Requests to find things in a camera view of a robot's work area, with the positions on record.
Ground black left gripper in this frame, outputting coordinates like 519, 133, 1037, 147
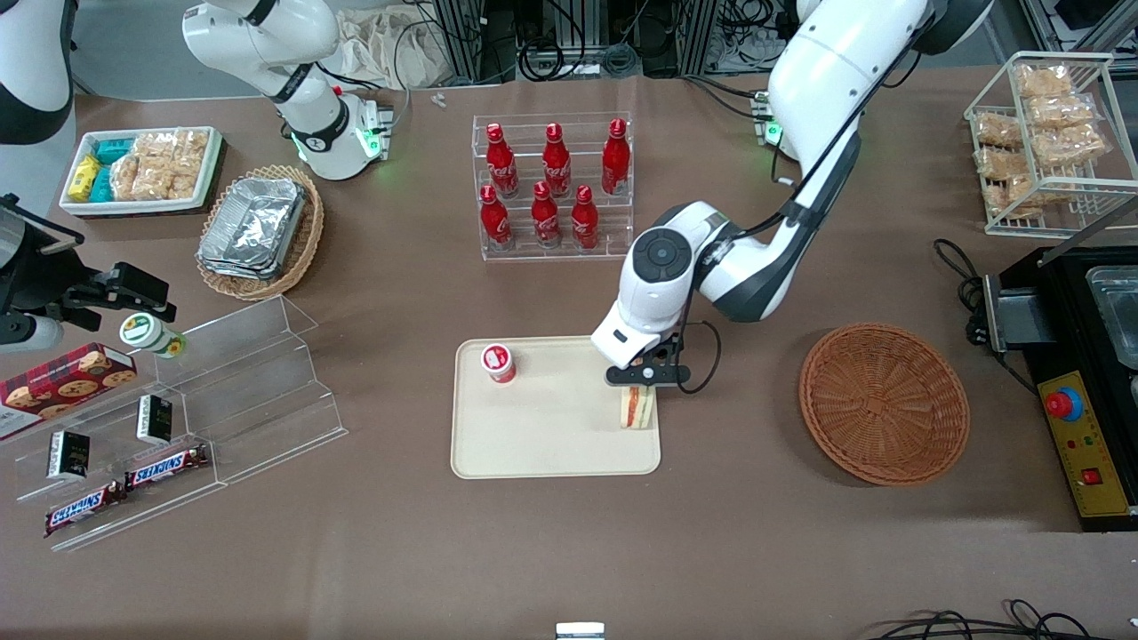
605, 343, 693, 389

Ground black floor cables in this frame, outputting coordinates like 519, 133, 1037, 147
867, 598, 1117, 640

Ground clear acrylic bottle rack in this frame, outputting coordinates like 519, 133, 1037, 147
470, 110, 637, 263

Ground red and white cup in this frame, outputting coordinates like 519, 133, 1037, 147
480, 342, 519, 386

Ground steel pan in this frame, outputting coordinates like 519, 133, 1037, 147
1086, 264, 1138, 371

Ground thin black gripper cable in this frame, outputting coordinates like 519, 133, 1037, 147
677, 318, 724, 397

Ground yellow control panel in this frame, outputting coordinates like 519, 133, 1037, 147
1038, 370, 1138, 519

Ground small black box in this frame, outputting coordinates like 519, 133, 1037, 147
45, 430, 92, 484
135, 394, 175, 446

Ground white cloth bag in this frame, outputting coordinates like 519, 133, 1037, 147
332, 4, 456, 91

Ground stacked aluminium foil trays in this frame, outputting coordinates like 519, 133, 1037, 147
196, 177, 309, 282

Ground cream plastic tray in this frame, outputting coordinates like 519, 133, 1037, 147
451, 335, 662, 480

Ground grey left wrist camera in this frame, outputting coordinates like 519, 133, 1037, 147
590, 325, 645, 368

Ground red cola bottle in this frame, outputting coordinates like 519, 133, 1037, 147
541, 123, 573, 198
531, 181, 564, 251
479, 184, 515, 252
570, 184, 601, 252
485, 123, 520, 198
600, 118, 632, 197

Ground white wire rack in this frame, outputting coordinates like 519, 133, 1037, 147
964, 51, 1138, 239

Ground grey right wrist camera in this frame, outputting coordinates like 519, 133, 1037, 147
0, 314, 65, 355

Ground black cooking appliance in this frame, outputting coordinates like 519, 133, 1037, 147
996, 244, 1138, 534

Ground red tartan cookie box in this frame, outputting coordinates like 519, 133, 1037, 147
0, 342, 140, 442

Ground triangle sandwich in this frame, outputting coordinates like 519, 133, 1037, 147
620, 383, 657, 433

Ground black flat tray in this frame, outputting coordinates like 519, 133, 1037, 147
66, 142, 229, 220

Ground yellow snack pack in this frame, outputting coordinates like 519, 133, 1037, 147
68, 155, 101, 202

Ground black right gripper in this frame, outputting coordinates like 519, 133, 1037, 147
0, 194, 178, 348

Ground black power cable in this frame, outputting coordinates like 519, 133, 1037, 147
933, 237, 1041, 397

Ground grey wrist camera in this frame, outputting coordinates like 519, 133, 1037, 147
590, 325, 645, 368
0, 314, 65, 355

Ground clear acrylic stepped shelf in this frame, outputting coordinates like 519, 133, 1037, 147
0, 295, 349, 554

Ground aluminium frame rack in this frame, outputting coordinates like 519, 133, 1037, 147
430, 0, 723, 83

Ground white cup with green lid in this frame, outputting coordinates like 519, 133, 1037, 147
119, 312, 188, 360

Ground oval wicker basket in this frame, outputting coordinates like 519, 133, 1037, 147
195, 164, 326, 302

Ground wrapped brown snack pack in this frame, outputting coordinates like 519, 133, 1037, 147
982, 176, 1039, 220
1031, 124, 1110, 169
973, 110, 1026, 149
974, 145, 1032, 182
1026, 93, 1097, 131
1014, 64, 1076, 100
110, 133, 177, 203
169, 130, 212, 201

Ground snickers bar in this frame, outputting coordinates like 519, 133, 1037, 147
124, 444, 212, 492
44, 480, 128, 540

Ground white rectangular bin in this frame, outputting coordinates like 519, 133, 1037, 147
59, 126, 224, 217

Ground round brown wicker basket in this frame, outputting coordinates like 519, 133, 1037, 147
798, 323, 971, 487

